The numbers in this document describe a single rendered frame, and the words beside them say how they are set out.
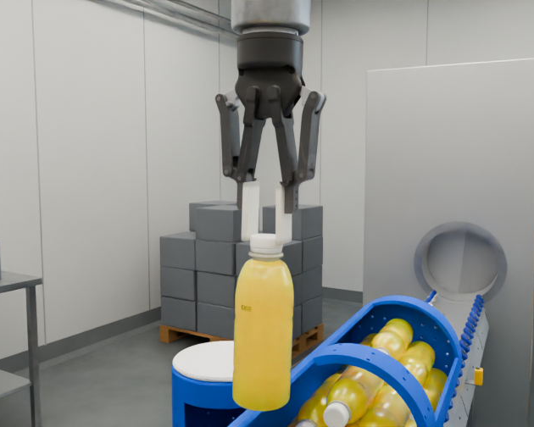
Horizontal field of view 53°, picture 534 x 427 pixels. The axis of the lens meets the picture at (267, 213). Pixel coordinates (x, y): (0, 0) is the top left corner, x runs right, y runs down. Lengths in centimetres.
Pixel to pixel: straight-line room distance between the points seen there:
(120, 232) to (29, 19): 186
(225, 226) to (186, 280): 63
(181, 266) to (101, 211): 84
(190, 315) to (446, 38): 356
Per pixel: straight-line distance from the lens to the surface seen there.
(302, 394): 117
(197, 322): 462
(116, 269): 500
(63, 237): 460
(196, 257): 451
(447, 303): 260
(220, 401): 140
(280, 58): 60
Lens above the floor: 156
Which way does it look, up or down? 5 degrees down
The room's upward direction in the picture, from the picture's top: straight up
